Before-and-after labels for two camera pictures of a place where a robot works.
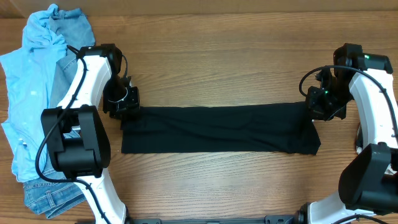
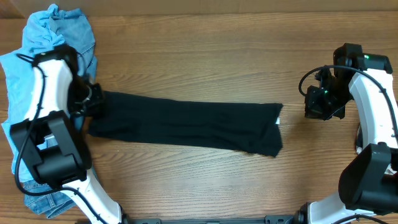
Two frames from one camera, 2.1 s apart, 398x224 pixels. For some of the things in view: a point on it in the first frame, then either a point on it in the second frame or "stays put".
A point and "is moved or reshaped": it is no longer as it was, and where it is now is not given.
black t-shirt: (286, 127) is moved or reshaped
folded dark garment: (359, 140) stays put
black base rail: (298, 218) stays put
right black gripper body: (319, 109) stays put
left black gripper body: (119, 98) → (86, 100)
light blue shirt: (28, 74) stays put
